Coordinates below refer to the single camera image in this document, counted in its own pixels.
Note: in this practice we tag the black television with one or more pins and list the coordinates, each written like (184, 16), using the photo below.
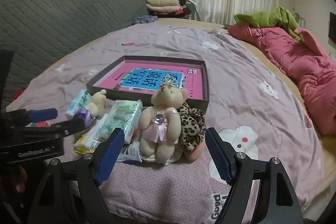
(333, 27)

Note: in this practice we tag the small green tissue pack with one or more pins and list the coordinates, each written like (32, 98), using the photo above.
(77, 103)

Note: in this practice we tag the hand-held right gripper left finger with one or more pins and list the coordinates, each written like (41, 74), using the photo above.
(110, 158)

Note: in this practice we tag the large green tissue pack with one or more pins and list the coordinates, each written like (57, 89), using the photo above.
(123, 119)

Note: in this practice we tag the grey quilted headboard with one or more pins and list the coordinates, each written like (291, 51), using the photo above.
(65, 19)

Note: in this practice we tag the red cloth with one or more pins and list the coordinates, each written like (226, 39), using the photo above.
(18, 94)

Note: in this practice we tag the yellow and white wipes pack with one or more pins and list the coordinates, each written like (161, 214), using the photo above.
(89, 138)

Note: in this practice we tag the stack of folded clothes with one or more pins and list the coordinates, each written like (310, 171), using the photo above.
(162, 5)

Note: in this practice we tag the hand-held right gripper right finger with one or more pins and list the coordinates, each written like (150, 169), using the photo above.
(219, 158)

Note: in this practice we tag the small teddy bear purple dress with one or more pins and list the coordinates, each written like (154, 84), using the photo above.
(97, 103)

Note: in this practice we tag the teddy bear with pink dress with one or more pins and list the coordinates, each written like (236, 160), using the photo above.
(160, 119)

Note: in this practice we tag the leopard print scrunchie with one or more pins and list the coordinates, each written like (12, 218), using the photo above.
(191, 124)

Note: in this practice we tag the person's left hand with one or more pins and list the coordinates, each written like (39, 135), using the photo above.
(20, 179)

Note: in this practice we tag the blue patterned cloth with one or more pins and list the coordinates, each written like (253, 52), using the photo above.
(143, 20)

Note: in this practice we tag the purple printed bed sheet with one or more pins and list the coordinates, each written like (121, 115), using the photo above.
(236, 69)

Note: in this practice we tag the pink and blue book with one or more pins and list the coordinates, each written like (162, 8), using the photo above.
(118, 77)

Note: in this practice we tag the shallow grey cardboard box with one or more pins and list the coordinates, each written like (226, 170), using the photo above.
(118, 94)

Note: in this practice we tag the green blanket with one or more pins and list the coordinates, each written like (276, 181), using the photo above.
(278, 18)

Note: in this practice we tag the pink quilt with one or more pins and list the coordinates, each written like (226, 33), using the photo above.
(302, 61)

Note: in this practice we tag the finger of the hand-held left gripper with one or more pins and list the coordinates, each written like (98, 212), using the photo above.
(71, 125)
(43, 115)

